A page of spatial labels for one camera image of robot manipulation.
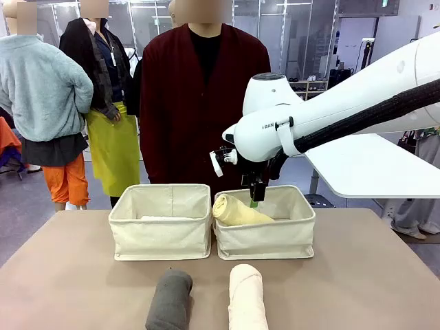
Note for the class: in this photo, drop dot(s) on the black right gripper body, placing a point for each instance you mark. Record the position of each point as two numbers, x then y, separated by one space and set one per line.
256 175

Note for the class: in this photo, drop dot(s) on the yellow towel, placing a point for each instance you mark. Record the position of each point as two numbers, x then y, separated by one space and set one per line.
237 213

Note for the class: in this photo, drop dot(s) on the white towel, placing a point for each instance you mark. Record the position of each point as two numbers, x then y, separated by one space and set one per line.
165 218

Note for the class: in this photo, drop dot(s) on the pale pink towel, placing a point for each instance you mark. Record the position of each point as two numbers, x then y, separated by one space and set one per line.
247 299

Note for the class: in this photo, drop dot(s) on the grey towel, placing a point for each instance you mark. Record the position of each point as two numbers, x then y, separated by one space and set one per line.
170 299

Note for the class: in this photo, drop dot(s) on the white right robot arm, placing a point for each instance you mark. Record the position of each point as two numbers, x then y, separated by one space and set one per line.
343 103

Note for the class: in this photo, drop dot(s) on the cream fabric basket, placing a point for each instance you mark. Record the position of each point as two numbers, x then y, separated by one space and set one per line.
161 237
264 240

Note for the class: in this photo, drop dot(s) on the person in maroon cardigan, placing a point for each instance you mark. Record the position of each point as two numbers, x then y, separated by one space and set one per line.
185 113

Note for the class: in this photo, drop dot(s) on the wooden shoe rack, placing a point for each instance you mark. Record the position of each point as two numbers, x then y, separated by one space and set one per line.
313 86

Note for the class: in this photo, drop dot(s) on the white table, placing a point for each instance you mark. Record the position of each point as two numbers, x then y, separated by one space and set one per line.
371 168

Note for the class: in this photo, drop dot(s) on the black equipment cases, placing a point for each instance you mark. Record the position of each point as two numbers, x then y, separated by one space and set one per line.
340 77

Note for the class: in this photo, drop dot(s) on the figure in black clothing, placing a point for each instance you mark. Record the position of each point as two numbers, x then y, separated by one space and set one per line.
135 89

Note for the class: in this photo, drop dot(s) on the mannequin with yellow skirt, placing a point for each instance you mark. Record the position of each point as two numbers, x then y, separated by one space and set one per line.
110 137

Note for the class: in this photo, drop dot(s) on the black tripod pole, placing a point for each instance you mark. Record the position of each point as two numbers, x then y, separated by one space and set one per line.
365 55

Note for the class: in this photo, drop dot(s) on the mannequin in blue fleece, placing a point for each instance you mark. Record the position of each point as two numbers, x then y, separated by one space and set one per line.
41 89

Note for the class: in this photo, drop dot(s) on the orange fabric garment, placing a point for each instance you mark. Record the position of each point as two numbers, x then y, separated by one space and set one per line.
8 141

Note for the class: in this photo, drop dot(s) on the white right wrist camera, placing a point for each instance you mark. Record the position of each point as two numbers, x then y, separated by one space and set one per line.
217 163

